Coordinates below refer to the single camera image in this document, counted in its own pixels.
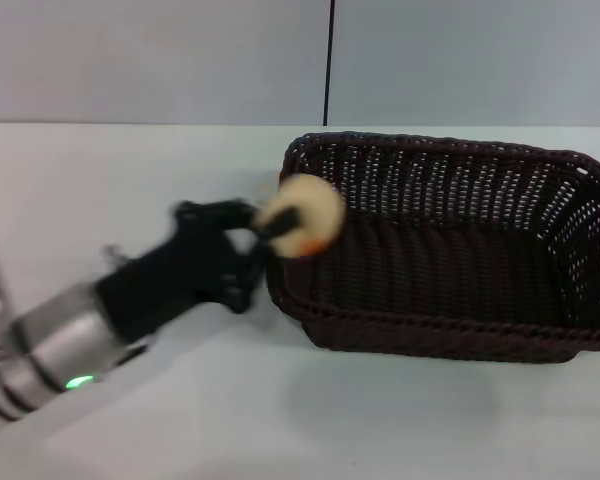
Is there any dark brown woven plastic basket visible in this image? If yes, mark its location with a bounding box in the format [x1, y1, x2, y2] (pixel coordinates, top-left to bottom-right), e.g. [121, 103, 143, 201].
[267, 130, 600, 365]

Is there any round tan bread bun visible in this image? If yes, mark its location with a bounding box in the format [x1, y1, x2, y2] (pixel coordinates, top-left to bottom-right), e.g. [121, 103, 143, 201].
[252, 174, 347, 259]

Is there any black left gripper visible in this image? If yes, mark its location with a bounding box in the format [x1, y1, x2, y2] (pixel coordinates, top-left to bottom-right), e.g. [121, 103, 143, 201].
[95, 198, 302, 347]

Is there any thin black vertical cable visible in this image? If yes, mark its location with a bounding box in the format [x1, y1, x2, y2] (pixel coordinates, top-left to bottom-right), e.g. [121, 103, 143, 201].
[322, 0, 337, 126]

